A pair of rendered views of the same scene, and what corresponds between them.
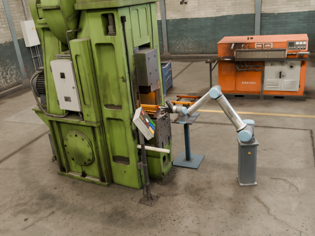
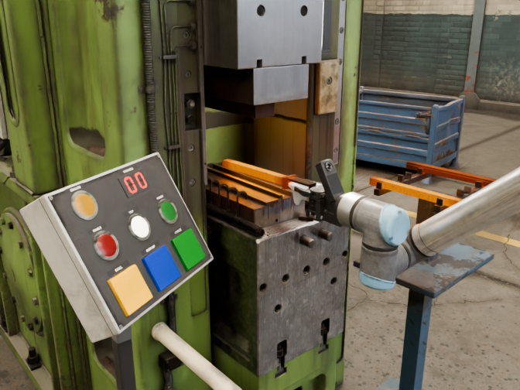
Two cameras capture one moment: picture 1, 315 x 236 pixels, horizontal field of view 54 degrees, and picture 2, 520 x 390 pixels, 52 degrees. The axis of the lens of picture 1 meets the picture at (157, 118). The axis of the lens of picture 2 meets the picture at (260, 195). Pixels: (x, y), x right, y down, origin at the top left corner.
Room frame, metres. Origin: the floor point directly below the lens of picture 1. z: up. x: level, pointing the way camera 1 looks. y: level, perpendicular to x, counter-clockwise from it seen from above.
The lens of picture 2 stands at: (2.36, -0.46, 1.50)
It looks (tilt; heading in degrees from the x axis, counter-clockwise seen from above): 19 degrees down; 21
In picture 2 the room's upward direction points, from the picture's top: straight up
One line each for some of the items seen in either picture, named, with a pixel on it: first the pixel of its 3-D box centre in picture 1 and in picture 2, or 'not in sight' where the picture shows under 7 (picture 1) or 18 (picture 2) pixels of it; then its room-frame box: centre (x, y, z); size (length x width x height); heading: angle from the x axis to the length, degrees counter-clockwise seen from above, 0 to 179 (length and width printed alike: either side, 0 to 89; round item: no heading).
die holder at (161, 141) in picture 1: (146, 128); (248, 260); (3.90, 0.16, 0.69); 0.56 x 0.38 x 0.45; 60
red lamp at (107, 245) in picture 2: not in sight; (106, 245); (3.11, 0.13, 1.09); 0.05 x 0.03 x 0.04; 150
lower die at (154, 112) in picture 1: (143, 111); (237, 191); (3.85, 0.18, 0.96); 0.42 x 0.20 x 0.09; 60
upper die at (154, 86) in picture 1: (140, 85); (234, 76); (3.85, 0.18, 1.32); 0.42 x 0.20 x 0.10; 60
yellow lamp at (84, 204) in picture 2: not in sight; (84, 205); (3.12, 0.17, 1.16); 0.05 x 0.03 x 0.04; 150
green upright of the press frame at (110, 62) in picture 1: (119, 104); (127, 137); (3.67, 0.45, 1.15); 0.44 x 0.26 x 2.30; 60
